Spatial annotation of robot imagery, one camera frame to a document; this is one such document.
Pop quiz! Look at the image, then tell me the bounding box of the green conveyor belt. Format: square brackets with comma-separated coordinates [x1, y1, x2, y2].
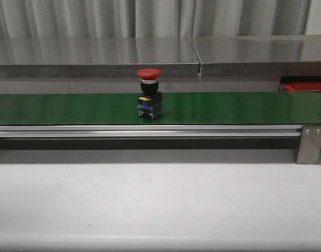
[0, 92, 321, 125]

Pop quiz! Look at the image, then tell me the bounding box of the red plastic tray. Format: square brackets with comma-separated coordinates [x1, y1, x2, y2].
[284, 82, 321, 92]

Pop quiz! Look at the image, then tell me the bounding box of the grey stone counter slab right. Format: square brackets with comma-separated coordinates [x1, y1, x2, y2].
[192, 35, 321, 78]

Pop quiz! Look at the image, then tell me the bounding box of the grey stone counter slab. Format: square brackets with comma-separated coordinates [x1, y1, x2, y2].
[0, 38, 200, 78]
[192, 35, 321, 78]

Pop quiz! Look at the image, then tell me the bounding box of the grey stone counter slab left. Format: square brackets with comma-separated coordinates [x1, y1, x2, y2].
[0, 38, 200, 78]

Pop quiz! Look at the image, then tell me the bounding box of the white pleated curtain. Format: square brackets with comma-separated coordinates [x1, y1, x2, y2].
[0, 1, 310, 38]

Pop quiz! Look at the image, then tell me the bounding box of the aluminium conveyor frame rail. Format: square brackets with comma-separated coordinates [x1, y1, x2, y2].
[0, 124, 303, 138]

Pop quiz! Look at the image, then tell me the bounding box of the steel conveyor support bracket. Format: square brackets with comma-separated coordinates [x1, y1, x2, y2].
[296, 124, 321, 164]

